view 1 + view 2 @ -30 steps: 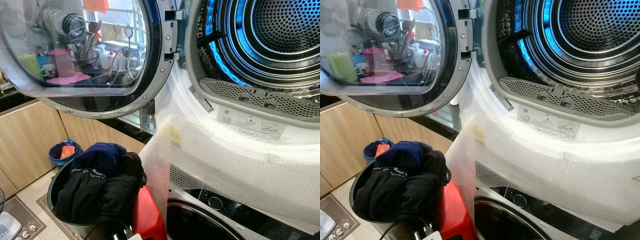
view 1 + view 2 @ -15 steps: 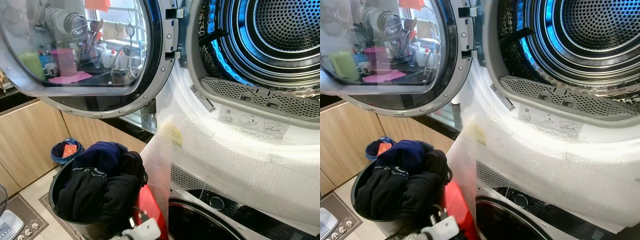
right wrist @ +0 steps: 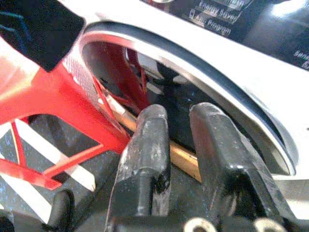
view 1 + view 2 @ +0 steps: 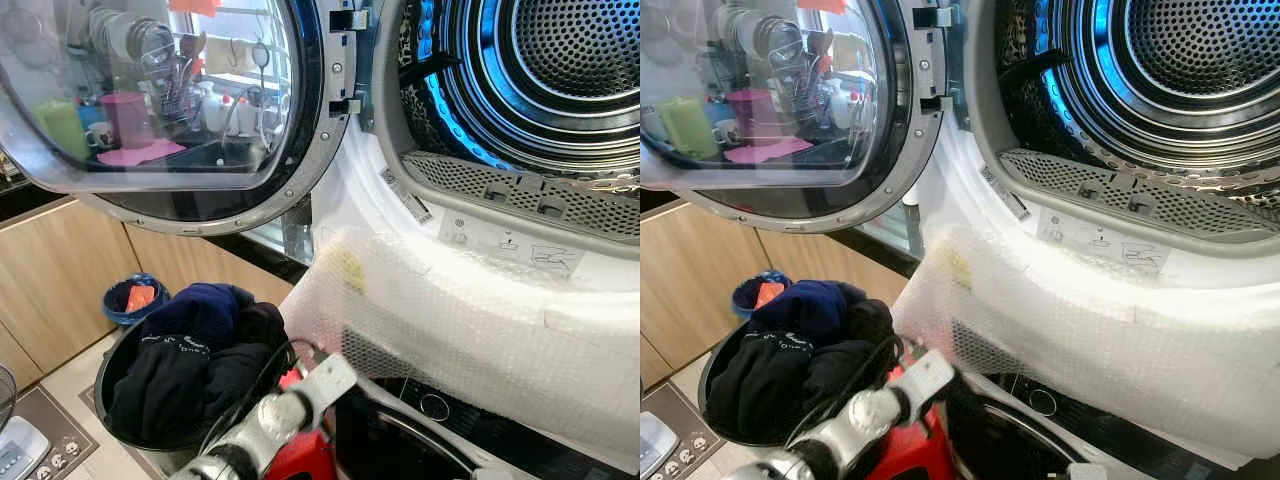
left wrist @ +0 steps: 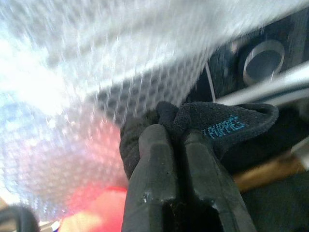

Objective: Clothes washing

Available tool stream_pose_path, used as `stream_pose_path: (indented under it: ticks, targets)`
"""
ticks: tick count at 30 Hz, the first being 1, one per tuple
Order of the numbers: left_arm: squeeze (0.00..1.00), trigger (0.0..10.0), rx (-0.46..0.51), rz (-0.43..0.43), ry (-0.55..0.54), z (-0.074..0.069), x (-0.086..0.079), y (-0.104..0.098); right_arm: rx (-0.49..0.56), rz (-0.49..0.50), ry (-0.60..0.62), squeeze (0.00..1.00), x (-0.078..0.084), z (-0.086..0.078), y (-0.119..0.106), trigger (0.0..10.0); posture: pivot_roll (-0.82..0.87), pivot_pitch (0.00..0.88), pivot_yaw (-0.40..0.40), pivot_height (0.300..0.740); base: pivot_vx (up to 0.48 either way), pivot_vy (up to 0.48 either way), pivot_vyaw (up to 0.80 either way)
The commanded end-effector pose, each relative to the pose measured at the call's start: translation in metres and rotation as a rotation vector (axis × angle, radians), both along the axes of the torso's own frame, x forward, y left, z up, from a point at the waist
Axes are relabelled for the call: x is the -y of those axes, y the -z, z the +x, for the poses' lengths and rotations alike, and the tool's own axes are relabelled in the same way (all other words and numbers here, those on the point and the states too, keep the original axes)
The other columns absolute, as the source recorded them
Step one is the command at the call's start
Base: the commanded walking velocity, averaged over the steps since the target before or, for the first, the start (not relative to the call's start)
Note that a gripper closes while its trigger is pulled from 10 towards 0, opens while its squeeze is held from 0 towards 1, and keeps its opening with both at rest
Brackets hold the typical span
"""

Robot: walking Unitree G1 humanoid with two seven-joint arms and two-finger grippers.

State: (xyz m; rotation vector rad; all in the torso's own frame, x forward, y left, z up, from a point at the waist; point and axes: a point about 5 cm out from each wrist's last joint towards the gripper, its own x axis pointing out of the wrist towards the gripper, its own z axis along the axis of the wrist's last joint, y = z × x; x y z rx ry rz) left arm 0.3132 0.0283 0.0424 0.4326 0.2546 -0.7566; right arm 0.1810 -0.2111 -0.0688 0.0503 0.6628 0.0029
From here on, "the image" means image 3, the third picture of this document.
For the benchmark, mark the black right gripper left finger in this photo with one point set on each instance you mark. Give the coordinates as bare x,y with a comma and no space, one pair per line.
144,149

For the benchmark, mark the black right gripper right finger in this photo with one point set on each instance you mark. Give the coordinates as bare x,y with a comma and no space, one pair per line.
224,157

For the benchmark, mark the white washing machine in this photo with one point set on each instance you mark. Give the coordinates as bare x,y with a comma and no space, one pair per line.
217,48

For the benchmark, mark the tan wooden strip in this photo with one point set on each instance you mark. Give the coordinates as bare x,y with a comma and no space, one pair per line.
183,159

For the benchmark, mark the round dark washer door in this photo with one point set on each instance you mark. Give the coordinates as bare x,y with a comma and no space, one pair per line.
183,96

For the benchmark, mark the red plastic stool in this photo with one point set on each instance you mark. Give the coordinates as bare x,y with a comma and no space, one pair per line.
48,96

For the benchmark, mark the black garment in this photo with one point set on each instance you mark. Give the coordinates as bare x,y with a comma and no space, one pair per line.
43,31

